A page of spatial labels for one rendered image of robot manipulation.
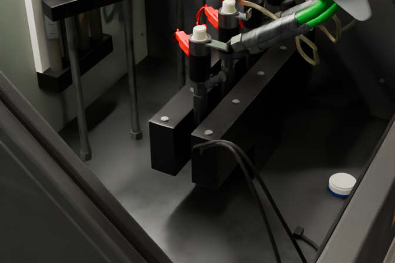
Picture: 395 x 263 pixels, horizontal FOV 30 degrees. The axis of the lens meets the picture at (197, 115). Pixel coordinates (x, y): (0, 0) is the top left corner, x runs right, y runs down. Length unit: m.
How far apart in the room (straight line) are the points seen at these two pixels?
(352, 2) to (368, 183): 0.25
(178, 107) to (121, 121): 0.26
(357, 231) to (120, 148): 0.45
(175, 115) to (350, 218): 0.26
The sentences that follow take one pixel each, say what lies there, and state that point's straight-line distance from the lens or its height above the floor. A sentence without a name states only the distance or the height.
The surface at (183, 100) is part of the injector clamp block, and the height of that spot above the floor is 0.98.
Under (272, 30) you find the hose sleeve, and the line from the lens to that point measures 0.84.
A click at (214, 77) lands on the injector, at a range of 0.92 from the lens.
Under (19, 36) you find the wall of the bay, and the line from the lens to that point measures 1.07.
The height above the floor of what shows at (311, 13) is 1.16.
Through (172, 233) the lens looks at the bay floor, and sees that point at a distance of 1.01.
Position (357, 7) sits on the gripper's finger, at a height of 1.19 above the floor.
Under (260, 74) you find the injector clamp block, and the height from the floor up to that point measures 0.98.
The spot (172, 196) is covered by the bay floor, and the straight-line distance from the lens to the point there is 1.06.
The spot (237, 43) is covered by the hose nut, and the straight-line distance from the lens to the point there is 0.87.
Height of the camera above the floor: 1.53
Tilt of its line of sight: 35 degrees down
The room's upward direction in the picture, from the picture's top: 1 degrees counter-clockwise
